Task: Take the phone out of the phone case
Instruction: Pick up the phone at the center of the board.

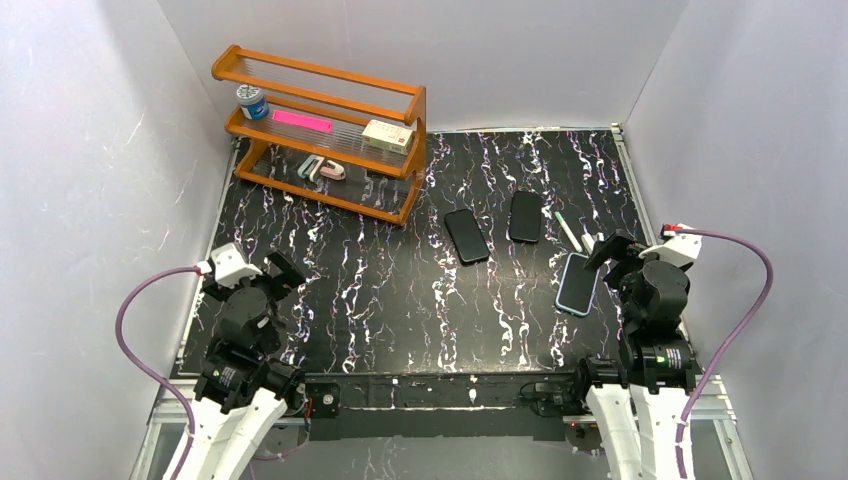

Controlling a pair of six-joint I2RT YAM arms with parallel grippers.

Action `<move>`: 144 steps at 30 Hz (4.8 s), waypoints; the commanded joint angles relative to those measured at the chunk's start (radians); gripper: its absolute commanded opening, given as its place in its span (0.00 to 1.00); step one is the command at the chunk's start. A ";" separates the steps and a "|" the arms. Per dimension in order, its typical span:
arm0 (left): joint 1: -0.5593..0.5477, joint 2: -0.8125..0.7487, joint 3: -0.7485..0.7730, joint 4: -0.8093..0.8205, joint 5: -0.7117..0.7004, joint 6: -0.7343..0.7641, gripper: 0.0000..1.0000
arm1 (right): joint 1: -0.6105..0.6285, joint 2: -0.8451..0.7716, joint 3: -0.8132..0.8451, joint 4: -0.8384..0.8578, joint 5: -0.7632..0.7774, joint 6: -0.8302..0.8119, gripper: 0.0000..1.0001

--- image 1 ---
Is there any light blue phone case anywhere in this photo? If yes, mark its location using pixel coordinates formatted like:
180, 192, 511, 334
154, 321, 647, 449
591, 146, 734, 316
554, 253, 598, 317

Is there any black phone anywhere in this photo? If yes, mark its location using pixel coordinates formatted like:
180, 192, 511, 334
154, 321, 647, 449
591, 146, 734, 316
508, 190, 543, 244
444, 208, 490, 265

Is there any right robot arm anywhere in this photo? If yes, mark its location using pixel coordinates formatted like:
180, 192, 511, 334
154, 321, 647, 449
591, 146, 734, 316
578, 231, 697, 479

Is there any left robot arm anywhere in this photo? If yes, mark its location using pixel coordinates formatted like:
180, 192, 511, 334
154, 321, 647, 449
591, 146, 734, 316
164, 242, 305, 479

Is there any white small clip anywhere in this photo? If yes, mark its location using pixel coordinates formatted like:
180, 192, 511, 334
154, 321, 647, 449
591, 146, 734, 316
581, 233, 595, 254

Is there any white green marker pen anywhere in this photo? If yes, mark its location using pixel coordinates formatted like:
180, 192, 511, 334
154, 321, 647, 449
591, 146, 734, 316
554, 212, 583, 253

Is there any orange wooden shelf rack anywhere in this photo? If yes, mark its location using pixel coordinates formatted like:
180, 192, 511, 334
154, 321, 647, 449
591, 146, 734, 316
211, 45, 427, 225

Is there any pink flat card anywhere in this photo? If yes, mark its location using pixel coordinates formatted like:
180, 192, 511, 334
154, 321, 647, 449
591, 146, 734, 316
272, 110, 333, 133

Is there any blue white round jar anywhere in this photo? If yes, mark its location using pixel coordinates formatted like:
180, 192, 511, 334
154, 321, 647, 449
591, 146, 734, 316
236, 84, 269, 120

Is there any cream cardboard box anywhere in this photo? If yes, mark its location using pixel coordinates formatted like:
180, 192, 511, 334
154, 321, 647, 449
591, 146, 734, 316
362, 119, 415, 155

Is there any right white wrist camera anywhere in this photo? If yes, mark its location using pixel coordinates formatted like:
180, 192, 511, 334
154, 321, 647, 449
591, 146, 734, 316
638, 223, 703, 270

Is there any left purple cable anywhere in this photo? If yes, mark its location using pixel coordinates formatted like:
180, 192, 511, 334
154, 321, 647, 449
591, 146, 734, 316
115, 264, 213, 480

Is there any purple cable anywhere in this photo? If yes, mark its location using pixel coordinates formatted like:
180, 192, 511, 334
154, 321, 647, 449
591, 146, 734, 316
669, 228, 775, 480
115, 264, 213, 480

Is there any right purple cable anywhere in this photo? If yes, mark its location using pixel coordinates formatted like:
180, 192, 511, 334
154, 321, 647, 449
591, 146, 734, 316
669, 228, 775, 480

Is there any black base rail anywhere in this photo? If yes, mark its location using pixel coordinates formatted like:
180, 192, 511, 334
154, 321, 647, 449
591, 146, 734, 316
305, 370, 592, 441

